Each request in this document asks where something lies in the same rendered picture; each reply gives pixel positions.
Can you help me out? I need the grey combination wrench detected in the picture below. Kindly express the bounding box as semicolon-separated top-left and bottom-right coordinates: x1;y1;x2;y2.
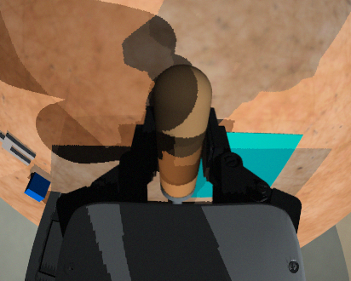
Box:
0;133;36;166

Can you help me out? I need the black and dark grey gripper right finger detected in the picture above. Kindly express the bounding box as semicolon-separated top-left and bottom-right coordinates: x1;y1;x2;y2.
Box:
201;107;302;235

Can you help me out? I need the blue cube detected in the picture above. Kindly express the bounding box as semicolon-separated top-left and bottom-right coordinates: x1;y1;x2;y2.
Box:
24;173;51;202

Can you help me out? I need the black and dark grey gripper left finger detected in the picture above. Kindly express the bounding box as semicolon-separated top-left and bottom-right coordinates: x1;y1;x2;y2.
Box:
56;106;158;238

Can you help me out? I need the teal square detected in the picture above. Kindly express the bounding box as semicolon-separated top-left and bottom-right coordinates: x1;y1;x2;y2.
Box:
191;132;303;198

